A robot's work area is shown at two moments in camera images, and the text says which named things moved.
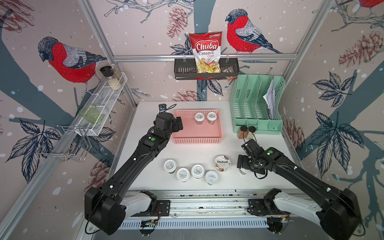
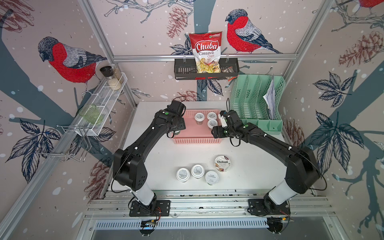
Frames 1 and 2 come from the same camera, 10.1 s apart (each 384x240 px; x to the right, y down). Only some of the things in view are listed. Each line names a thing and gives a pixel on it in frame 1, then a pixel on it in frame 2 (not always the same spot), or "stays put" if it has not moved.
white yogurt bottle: [211, 117] stays put
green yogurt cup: [197, 171] stays put
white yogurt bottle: [244, 171] to [212, 123]
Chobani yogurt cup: [222, 163] stays put
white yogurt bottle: [199, 117] stays put
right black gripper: [242, 164] to [218, 130]
